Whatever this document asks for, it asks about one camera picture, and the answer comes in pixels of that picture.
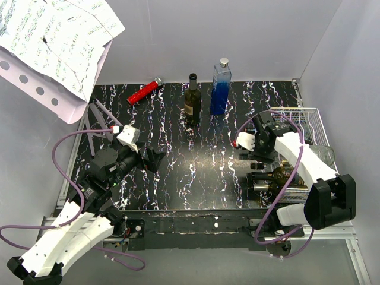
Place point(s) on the red glitter microphone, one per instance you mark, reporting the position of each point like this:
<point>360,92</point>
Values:
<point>145,91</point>

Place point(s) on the sheet music pages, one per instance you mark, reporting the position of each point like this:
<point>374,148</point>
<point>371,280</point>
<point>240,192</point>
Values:
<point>63,40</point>

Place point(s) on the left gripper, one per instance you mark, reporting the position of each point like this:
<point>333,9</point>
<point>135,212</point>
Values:
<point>152,162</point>

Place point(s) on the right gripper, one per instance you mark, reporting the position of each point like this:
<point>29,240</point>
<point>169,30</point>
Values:
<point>257,155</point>

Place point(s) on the dark green wine bottle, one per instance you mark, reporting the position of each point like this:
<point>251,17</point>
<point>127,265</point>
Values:
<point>192,101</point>

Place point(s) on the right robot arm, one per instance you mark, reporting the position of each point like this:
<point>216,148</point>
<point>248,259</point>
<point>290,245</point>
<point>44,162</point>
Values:
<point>332,196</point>

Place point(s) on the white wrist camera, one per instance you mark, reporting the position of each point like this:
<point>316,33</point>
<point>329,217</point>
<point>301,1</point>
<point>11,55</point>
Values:
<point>245,140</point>
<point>129,137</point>

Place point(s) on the bottom wine bottle silver foil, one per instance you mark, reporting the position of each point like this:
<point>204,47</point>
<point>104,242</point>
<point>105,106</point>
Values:
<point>275,189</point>

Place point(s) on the clear glass bottle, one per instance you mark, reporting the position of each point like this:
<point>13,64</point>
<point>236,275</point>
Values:
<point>325,153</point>

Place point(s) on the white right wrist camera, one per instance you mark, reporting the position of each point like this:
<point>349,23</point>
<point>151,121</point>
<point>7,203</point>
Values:
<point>245,140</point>

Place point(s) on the dark wine bottle white label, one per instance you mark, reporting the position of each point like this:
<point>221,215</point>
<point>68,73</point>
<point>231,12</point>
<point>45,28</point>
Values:
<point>279,175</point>

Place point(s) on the lilac music stand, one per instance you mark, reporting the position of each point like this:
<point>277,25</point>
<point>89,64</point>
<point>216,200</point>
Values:
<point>48,92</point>

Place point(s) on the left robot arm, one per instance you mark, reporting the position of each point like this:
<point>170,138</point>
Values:
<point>83,222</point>

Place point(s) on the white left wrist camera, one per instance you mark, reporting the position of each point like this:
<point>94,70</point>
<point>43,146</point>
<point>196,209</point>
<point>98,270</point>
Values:
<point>129,137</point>

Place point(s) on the white wire wine rack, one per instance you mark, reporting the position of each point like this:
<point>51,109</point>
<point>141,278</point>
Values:
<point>305,133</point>

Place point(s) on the blue square glass bottle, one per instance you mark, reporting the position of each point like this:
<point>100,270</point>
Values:
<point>221,84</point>

